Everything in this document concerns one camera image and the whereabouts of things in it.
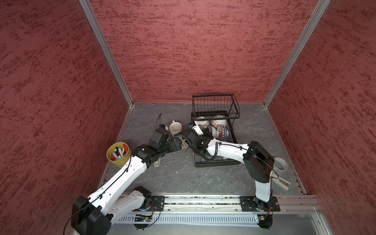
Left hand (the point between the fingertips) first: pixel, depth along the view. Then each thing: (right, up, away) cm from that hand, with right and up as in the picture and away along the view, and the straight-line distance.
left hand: (174, 146), depth 79 cm
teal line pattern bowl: (+25, +6, +14) cm, 29 cm away
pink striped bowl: (+17, +12, +21) cm, 30 cm away
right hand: (+20, +7, +8) cm, 23 cm away
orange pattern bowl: (+30, +7, +11) cm, 33 cm away
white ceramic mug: (-2, +9, +19) cm, 21 cm away
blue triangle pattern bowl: (+31, +12, +21) cm, 39 cm away
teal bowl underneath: (+6, +2, -7) cm, 9 cm away
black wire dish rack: (+29, +20, +31) cm, 47 cm away
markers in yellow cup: (-33, -5, +3) cm, 33 cm away
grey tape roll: (+65, -13, +10) cm, 67 cm away
